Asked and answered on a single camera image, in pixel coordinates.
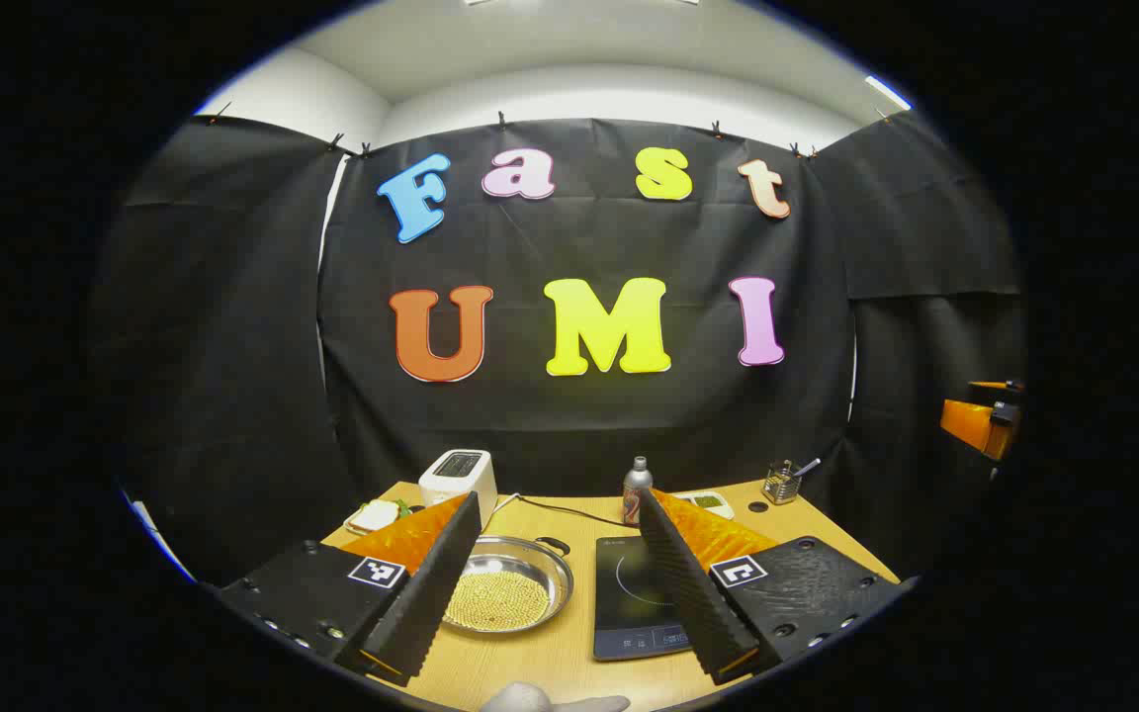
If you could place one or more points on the black induction cooktop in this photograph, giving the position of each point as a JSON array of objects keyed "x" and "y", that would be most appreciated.
[{"x": 624, "y": 603}]

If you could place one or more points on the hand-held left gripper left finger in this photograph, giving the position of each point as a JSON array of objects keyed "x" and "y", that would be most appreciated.
[{"x": 436, "y": 583}]

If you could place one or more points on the stainless steel pot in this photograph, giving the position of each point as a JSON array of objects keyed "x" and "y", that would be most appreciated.
[{"x": 552, "y": 583}]

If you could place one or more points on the white divided seasoning dish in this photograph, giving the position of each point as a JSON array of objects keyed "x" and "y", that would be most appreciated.
[{"x": 708, "y": 502}]

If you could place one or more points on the white toaster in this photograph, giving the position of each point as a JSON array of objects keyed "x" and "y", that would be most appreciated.
[{"x": 456, "y": 480}]

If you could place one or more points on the pile of soybeans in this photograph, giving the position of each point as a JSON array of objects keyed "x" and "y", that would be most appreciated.
[{"x": 505, "y": 598}]

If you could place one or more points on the silver bottle with colourful label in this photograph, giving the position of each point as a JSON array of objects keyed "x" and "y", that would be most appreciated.
[{"x": 637, "y": 485}]

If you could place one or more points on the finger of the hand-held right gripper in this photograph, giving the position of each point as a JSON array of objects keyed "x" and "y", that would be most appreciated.
[
  {"x": 965, "y": 425},
  {"x": 995, "y": 387}
]

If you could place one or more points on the black backdrop cloth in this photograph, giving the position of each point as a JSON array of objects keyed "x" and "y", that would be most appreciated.
[{"x": 579, "y": 425}]

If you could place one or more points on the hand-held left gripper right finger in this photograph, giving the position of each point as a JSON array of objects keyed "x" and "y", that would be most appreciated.
[{"x": 688, "y": 583}]

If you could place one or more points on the sandwich with lettuce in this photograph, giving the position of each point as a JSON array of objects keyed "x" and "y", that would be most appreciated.
[{"x": 375, "y": 515}]

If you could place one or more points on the metal spoon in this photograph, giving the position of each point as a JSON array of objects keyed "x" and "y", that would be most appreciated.
[{"x": 807, "y": 466}]

